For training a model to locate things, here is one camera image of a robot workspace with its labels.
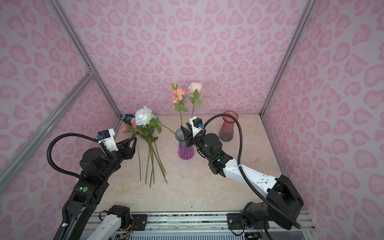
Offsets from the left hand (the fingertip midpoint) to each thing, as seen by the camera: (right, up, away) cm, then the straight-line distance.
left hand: (133, 136), depth 66 cm
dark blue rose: (-21, +12, +41) cm, 48 cm away
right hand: (+22, +5, +4) cm, 23 cm away
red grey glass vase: (+49, 0, +44) cm, 66 cm away
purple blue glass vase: (+20, -13, +35) cm, 42 cm away
